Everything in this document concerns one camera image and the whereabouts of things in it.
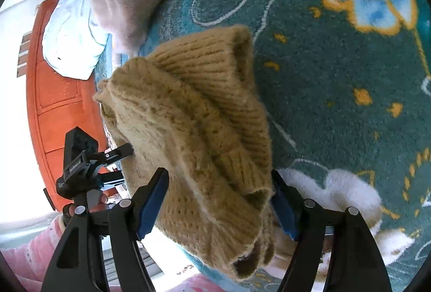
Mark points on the light blue duvet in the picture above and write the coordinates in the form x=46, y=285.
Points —
x=70, y=43

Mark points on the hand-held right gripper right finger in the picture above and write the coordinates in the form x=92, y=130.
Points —
x=283, y=208

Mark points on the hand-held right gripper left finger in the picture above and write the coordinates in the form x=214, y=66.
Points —
x=153, y=201

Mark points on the person's left hand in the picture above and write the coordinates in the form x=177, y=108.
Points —
x=99, y=199

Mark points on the brown striped object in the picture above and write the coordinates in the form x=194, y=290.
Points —
x=23, y=55

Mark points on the teal floral blanket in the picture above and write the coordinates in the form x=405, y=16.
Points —
x=320, y=76

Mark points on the person's pink clothing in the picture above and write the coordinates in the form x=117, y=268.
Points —
x=202, y=283

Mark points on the yellow knit sweater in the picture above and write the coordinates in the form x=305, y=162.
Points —
x=202, y=130

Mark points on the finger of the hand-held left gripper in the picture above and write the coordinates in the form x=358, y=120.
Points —
x=112, y=181
x=118, y=152

